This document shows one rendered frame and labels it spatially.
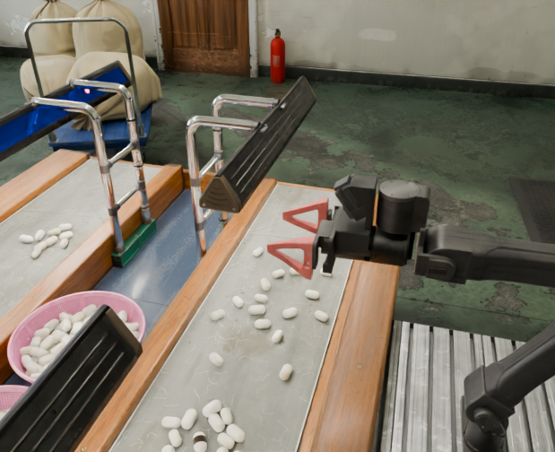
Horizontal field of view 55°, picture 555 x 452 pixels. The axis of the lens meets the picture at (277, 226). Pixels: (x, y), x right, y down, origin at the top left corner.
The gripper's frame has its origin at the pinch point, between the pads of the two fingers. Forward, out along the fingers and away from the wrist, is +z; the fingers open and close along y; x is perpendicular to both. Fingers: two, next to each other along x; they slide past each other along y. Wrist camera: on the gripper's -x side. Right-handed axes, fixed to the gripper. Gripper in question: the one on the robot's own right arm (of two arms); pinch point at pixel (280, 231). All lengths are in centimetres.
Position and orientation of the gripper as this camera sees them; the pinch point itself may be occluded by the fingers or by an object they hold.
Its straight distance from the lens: 83.6
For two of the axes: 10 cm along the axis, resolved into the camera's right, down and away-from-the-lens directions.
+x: 0.1, 8.5, 5.3
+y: -2.5, 5.2, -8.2
